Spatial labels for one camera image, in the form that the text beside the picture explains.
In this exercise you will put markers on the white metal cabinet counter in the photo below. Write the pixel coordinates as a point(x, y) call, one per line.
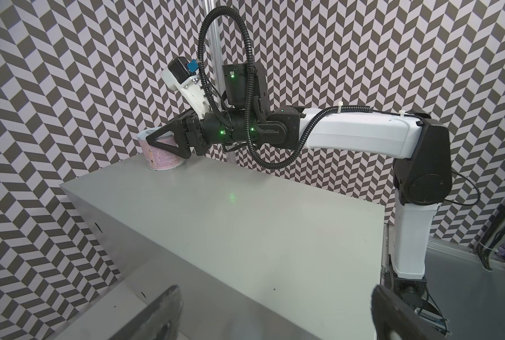
point(255, 256)

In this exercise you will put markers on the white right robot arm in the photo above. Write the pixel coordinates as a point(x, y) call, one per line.
point(418, 144)

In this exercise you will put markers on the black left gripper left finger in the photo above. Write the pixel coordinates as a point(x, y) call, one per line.
point(159, 320)

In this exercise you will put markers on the pink labelled can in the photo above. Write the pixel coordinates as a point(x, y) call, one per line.
point(157, 159)

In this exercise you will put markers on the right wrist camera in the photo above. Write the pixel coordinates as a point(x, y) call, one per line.
point(182, 75)

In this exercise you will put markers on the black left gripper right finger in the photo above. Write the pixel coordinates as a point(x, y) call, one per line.
point(393, 319)

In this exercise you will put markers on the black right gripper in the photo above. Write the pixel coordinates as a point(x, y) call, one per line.
point(181, 136)

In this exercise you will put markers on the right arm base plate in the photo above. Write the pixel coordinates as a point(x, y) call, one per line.
point(422, 306)

